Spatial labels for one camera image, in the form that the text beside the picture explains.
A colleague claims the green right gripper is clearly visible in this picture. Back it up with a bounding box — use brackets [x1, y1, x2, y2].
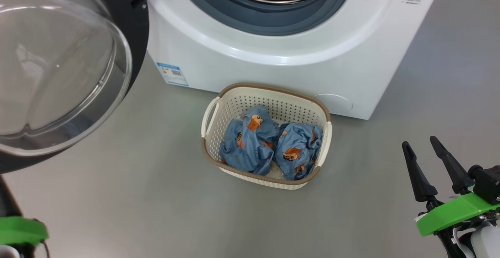
[402, 136, 500, 258]

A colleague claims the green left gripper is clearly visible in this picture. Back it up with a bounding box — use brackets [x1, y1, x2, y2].
[0, 175, 49, 246]

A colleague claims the blue cartoon print garment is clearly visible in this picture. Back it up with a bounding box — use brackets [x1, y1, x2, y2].
[273, 122, 324, 181]
[219, 106, 280, 176]

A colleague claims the round glass washer door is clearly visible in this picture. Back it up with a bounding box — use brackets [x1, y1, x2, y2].
[0, 0, 150, 174]

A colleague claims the white front-load washing machine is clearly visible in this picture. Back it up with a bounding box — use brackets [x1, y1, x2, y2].
[145, 0, 446, 120]

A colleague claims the grey rubber door gasket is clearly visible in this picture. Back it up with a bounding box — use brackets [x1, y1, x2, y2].
[174, 0, 355, 36]

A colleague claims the round white filter cover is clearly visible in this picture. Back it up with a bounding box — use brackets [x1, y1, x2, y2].
[312, 93, 354, 114]

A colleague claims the blue energy label sticker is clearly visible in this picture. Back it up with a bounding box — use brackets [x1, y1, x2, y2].
[156, 62, 189, 87]

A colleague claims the cream perforated laundry basket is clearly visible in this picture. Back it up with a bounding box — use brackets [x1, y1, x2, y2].
[201, 82, 333, 190]

